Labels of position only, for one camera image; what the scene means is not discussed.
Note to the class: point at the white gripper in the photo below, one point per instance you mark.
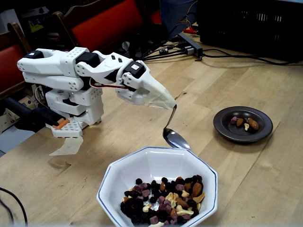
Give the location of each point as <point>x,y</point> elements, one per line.
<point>144,88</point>

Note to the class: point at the metal spoon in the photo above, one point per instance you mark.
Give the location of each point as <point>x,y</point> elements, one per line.
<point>176,139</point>

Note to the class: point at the white octagonal bowl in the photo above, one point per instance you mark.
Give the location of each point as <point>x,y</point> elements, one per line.
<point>142,165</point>

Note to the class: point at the scooped nut portion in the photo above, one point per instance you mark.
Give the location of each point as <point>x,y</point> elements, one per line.
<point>254,124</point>

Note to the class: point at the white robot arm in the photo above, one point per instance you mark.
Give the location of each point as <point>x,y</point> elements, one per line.
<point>47,66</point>

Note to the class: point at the brown plate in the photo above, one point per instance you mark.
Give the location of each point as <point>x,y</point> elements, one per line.
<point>265,127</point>

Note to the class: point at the beige masking tape wrap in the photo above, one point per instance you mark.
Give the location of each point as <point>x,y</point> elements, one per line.
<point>163,99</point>

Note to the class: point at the small circuit board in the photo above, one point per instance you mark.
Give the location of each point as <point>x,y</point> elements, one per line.
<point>165,50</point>

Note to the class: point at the grey usb hub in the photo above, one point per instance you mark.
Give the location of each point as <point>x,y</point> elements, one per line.
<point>191,46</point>

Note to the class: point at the red alligator clip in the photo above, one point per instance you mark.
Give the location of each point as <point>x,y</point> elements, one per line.
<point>190,30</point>

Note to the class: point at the wooden chair red cushion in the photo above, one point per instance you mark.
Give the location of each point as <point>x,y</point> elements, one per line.
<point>106,23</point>
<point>11,63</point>

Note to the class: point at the dark blue panel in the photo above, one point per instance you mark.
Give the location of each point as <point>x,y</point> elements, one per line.
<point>175,14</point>

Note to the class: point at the beige tape sheet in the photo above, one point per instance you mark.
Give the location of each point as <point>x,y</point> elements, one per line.
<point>68,146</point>

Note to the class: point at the black clamp orange tip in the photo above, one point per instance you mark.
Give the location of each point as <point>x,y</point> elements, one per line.
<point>35,116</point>

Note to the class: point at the large black slotted crate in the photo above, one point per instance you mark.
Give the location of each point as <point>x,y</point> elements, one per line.
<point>248,28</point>

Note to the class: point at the nut and fruit mix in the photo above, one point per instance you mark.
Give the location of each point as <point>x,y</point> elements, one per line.
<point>142,208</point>

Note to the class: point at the yellow green box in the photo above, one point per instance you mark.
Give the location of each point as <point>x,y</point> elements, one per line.
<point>34,26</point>

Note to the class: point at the printed cardboard box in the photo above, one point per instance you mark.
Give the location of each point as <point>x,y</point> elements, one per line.
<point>9,118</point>

